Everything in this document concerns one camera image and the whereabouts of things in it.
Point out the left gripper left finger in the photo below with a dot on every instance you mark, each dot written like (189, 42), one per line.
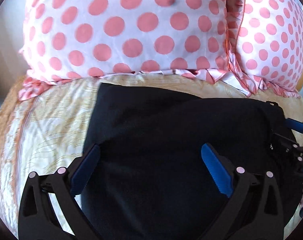
(37, 219)

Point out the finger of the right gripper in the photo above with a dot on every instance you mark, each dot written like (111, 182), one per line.
(294, 125)

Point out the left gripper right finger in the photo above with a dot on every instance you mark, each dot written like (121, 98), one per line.
(235, 183)

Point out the black pants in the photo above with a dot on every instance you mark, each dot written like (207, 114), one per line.
(151, 182)

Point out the cream patterned bedspread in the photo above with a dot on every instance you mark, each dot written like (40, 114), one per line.
(48, 131)

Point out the rear pink polka-dot pillow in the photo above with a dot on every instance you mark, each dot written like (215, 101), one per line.
(266, 38)

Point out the pink polka-dot pillow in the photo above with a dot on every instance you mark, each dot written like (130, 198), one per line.
(266, 38)
(73, 39)

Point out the front pink polka-dot pillow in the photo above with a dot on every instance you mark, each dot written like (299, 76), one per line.
(73, 39)

